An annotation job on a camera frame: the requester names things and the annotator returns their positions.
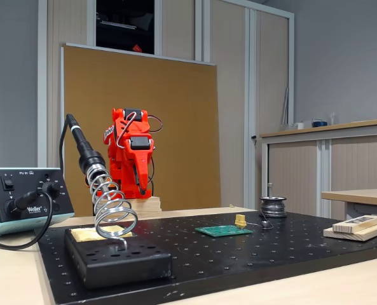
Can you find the black soldering iron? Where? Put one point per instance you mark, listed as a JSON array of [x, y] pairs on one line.
[[80, 139]]

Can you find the tall beige shutter cabinet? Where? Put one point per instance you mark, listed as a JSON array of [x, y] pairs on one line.
[[229, 95]]

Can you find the black perforated breadboard plate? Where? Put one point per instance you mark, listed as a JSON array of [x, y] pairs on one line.
[[226, 254]]

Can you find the small round silver magnet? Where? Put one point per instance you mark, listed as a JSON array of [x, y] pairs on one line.
[[265, 224]]

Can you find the small white box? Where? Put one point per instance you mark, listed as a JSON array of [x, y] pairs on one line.
[[299, 126]]

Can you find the low beige shutter cabinet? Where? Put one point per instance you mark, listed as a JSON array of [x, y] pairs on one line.
[[350, 165]]

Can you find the black iron stand base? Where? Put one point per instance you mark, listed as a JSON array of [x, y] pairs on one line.
[[124, 267]]

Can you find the red gripper black motor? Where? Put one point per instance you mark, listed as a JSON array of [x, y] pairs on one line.
[[141, 159]]

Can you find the small red triangular item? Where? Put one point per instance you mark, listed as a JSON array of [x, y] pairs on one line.
[[137, 49]]

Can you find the small blue container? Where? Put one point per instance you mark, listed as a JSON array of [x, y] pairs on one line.
[[319, 123]]

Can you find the teal Weller soldering station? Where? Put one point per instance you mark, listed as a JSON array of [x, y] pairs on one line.
[[29, 179]]

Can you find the light wood desk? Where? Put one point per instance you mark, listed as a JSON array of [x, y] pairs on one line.
[[360, 195]]

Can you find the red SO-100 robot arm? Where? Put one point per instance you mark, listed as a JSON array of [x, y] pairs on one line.
[[121, 165]]

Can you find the black machine with white strip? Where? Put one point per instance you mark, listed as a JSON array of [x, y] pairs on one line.
[[124, 35]]

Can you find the yellow power connector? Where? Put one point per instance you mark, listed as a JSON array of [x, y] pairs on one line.
[[240, 220]]

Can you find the printed Kapla wooden plank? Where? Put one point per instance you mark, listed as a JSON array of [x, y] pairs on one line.
[[356, 222]]

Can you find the metal spool post bolt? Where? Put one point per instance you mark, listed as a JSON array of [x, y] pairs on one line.
[[270, 190]]

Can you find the yellow cleaning sponge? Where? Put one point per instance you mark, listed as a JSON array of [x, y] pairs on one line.
[[83, 235]]

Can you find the small clear bottle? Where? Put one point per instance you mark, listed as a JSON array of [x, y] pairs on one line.
[[332, 118]]

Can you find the metal spring iron holder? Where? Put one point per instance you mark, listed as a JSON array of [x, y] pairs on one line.
[[93, 162]]

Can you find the green circuit board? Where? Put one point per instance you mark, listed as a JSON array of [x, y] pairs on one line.
[[221, 231]]

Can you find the black cabinet key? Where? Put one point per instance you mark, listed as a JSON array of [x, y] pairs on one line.
[[253, 138]]

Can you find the plain wooden plank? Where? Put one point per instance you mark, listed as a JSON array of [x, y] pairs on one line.
[[366, 234]]

